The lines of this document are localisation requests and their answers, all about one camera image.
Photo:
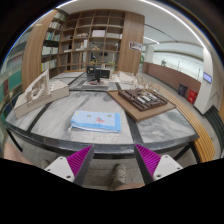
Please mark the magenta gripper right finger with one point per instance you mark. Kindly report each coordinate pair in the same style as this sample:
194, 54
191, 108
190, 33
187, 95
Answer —
153, 166

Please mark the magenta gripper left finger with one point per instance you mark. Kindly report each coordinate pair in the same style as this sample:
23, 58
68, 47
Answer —
74, 167

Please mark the light blue folded towel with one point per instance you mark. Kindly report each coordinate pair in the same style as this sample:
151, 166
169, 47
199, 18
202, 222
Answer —
96, 121

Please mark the grey shoe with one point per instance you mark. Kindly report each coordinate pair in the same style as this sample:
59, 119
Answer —
118, 177

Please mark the brown wooden model base board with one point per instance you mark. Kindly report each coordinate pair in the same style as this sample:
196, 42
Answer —
135, 113

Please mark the wooden slatted bench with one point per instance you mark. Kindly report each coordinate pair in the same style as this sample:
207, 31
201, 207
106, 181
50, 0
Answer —
203, 144

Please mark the dark brown building model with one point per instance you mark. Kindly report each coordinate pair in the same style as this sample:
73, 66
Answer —
141, 99

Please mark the dark bin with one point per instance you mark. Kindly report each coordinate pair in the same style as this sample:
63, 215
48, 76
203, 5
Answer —
182, 90

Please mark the red bin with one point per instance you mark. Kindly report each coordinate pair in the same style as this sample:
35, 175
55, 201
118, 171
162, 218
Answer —
192, 96

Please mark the white architectural model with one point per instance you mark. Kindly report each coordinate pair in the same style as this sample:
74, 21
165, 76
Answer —
40, 92

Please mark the white small model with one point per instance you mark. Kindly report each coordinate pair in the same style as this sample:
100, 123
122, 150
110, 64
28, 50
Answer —
124, 78

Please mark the black box model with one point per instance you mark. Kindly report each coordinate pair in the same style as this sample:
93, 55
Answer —
93, 73

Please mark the large wooden bookshelf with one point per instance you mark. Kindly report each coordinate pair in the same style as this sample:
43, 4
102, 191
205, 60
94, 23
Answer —
61, 42

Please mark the wall screen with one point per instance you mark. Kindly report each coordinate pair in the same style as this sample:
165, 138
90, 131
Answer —
207, 77

